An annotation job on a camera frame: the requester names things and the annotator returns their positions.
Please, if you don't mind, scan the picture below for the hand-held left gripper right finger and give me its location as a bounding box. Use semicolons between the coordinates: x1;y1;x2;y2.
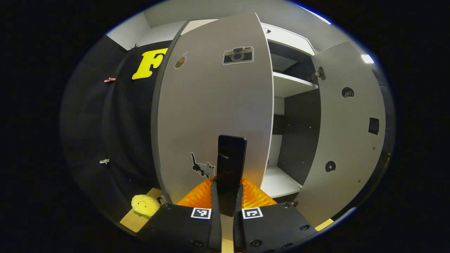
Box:
233;177;319;253

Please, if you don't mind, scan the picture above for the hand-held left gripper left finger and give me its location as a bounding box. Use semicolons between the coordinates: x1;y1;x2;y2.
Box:
139;176;223;253

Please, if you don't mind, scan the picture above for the black backdrop cloth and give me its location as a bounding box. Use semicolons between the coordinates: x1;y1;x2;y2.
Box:
60;35;396;225

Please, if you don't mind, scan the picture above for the beige headphone-sticker cabinet door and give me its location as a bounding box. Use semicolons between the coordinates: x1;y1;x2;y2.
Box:
295;41;387;229

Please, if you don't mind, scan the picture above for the black door handle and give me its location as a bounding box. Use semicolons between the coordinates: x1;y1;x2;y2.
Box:
216;135;248;216

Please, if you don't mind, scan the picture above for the metal door hinge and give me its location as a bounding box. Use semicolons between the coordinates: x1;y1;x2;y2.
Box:
309;66;326;85

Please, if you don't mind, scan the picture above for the yellow plush toy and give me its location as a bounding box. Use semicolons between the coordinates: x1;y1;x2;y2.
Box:
131;194;161;219

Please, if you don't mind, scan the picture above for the beige camera-sticker cabinet door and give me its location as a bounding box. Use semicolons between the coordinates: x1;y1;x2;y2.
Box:
151;13;275;206

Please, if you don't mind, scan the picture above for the long ceiling light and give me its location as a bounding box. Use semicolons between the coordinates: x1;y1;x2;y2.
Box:
292;2;332;24

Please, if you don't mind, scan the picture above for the white cabinet shelf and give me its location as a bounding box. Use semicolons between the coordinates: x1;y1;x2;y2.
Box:
272;71;319;98

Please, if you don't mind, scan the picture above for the beige cabinet drawer front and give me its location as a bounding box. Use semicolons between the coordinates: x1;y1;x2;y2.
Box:
261;23;316;56

